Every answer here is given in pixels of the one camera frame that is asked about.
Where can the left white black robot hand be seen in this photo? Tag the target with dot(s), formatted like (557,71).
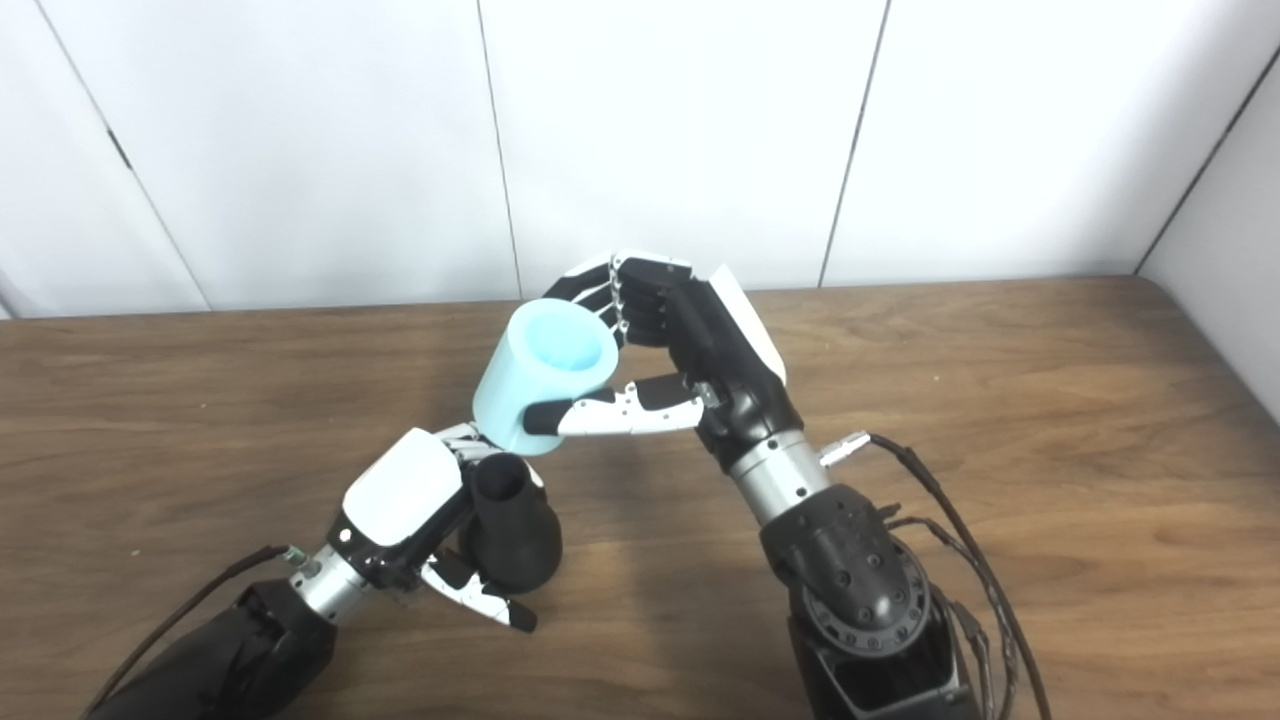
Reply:
(400,490)

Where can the black funnel-shaped nozzle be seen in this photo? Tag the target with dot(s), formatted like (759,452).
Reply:
(515,540)

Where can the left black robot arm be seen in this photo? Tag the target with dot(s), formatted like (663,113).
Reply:
(230,660)

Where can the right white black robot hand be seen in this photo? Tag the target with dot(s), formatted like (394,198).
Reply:
(730,370)

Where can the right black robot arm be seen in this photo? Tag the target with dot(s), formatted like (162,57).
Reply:
(860,590)

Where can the black wall panel hinge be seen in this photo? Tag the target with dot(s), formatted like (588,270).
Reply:
(119,149)

